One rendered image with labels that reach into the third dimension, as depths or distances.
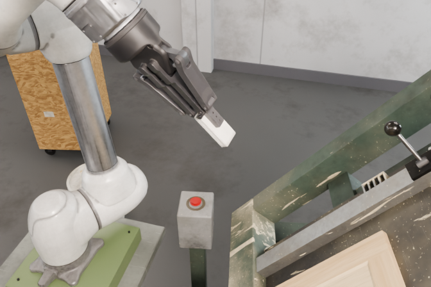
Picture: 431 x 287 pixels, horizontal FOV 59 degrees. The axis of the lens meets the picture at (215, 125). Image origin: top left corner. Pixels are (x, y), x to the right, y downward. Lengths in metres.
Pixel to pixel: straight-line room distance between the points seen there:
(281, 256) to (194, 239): 0.38
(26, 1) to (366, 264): 0.91
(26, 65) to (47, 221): 1.68
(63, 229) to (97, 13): 0.86
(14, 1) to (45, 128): 2.27
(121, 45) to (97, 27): 0.04
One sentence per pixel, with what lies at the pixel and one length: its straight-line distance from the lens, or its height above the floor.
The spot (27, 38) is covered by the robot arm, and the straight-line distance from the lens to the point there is 1.02.
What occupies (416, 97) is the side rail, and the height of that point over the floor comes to 1.40.
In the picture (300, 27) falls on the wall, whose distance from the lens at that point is 3.84.
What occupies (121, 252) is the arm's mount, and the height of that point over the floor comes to 0.82.
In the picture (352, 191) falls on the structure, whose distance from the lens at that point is 1.21.
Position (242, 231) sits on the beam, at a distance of 1.36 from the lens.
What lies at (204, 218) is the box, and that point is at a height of 0.92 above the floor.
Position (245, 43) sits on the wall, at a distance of 3.97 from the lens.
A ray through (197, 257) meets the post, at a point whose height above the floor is 0.66.
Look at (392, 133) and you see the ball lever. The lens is 0.97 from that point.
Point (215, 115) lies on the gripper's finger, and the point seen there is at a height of 1.62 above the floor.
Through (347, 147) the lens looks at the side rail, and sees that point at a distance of 1.21.
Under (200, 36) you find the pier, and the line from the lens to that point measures 3.94.
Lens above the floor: 1.94
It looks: 36 degrees down
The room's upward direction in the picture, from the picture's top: straight up
